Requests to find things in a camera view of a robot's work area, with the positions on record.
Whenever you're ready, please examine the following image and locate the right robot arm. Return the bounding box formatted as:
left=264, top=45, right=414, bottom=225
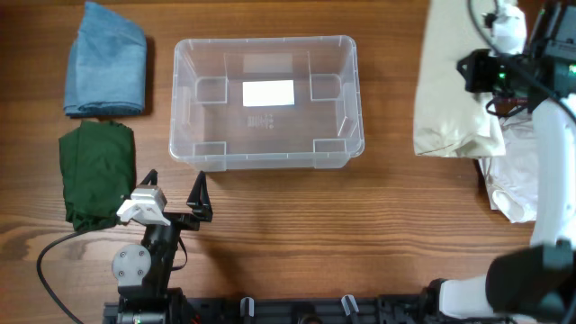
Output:
left=413, top=0, right=575, bottom=323

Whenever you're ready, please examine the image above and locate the blue folded towel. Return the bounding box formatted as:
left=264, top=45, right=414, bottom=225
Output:
left=64, top=2, right=148, bottom=117

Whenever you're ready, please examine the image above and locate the white cloth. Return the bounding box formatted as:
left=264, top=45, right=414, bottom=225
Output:
left=479, top=112, right=538, bottom=223

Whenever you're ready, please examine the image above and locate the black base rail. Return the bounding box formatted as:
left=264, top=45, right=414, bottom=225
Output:
left=103, top=294, right=446, bottom=324

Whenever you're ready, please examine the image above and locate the cream cloth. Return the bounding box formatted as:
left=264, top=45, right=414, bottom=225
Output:
left=413, top=0, right=506, bottom=158

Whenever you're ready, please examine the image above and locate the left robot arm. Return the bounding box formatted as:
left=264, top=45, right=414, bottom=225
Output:
left=103, top=170, right=213, bottom=324

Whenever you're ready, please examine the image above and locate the clear plastic storage container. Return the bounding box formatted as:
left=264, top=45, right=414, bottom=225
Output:
left=169, top=35, right=365, bottom=172

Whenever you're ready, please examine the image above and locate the dark green folded cloth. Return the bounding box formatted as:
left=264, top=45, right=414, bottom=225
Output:
left=58, top=121, right=136, bottom=231

